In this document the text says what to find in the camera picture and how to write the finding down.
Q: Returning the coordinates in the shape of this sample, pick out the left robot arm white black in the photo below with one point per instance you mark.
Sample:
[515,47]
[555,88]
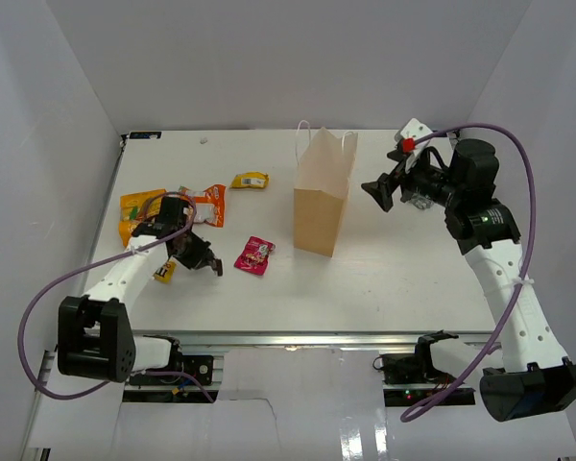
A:
[95,338]

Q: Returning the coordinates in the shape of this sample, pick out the blue label left corner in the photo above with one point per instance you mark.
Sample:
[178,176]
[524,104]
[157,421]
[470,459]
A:
[145,135]

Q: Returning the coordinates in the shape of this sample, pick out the aluminium table front rail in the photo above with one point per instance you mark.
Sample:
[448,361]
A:
[290,339]

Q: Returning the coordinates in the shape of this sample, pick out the small yellow candy packet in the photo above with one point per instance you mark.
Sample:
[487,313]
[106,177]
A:
[165,273]

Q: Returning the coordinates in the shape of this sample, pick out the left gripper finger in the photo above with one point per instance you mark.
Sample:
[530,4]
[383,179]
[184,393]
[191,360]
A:
[217,266]
[203,263]

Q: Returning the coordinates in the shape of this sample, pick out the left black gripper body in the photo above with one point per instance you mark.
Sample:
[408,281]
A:
[200,253]

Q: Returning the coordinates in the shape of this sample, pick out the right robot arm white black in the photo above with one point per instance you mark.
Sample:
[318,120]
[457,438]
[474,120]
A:
[531,373]

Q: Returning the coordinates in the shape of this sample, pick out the orange snack packet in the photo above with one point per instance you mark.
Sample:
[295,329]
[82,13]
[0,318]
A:
[210,204]

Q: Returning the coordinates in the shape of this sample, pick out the small yellow snack packet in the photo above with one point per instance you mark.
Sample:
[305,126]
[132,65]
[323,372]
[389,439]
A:
[250,180]

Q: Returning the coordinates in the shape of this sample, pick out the magenta candy packet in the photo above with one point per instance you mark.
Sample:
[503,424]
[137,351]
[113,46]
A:
[254,259]

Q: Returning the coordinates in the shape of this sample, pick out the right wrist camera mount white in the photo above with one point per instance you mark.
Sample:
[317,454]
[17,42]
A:
[413,139]

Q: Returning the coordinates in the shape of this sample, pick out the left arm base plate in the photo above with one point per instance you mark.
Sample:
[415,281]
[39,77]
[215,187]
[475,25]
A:
[199,366]

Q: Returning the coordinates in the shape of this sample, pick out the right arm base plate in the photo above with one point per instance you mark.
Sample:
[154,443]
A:
[411,377]

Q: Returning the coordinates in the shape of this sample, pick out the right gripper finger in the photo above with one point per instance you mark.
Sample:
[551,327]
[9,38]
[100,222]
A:
[382,192]
[399,157]

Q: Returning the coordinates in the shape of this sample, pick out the silver grey snack packet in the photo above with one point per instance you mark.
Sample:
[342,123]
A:
[420,202]

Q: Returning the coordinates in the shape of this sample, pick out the brown paper bag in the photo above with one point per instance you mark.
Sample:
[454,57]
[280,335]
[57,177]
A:
[321,190]

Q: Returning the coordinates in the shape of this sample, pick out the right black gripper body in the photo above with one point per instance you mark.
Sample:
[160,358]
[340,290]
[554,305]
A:
[396,178]

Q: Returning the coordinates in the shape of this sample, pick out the large yellow snack bag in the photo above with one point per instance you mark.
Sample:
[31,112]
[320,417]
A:
[136,208]

